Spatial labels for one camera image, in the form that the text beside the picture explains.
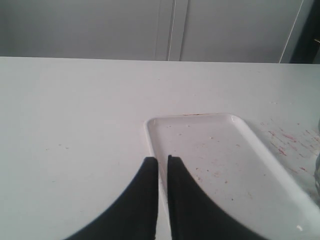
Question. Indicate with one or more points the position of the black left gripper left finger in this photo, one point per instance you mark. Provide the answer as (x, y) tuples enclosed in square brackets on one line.
[(134, 214)]

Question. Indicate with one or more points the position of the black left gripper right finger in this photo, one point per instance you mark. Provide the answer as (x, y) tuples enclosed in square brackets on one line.
[(193, 215)]

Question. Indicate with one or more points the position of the white rectangular plastic tray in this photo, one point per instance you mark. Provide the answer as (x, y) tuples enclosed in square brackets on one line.
[(267, 185)]

